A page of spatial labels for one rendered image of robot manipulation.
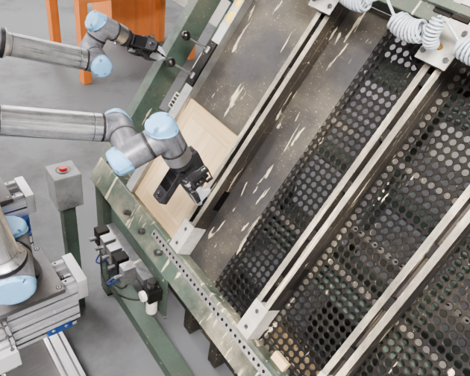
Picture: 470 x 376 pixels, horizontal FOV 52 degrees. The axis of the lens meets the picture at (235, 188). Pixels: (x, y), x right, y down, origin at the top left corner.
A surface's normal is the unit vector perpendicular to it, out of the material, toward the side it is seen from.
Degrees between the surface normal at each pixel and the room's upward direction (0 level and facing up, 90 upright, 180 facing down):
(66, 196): 90
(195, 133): 58
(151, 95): 90
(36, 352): 0
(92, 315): 0
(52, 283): 0
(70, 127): 68
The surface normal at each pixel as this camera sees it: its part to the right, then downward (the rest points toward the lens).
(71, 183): 0.58, 0.55
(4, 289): 0.40, 0.69
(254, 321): -0.61, -0.18
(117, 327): 0.13, -0.78
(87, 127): 0.49, 0.25
